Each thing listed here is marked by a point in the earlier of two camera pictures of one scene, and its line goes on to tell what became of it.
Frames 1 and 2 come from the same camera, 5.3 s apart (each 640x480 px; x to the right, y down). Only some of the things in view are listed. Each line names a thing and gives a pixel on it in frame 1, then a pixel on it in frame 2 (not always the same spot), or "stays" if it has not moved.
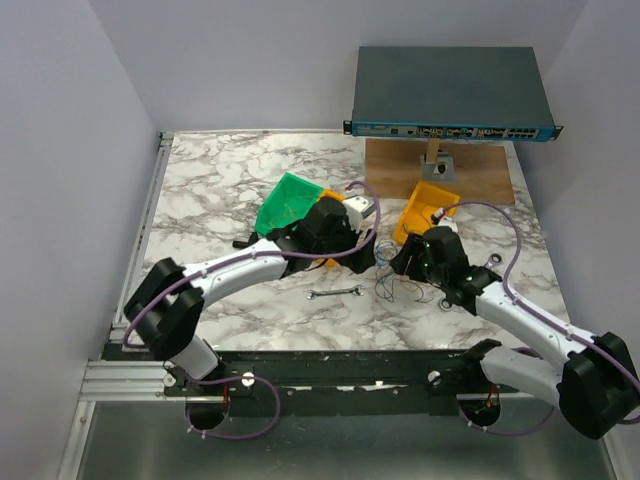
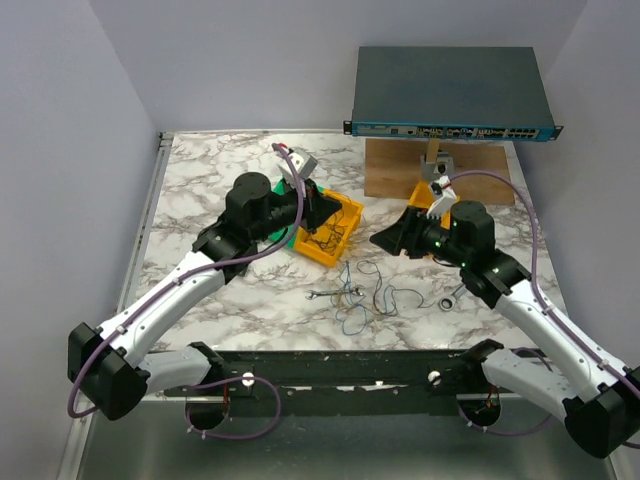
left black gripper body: [344, 238] to [284, 210]
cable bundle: [387, 276] to [366, 292]
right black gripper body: [421, 266] to [438, 243]
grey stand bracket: [441, 171] stays
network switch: [455, 92] stays
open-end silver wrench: [354, 289] stays
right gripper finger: [401, 262] to [407, 233]
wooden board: [482, 169] stays
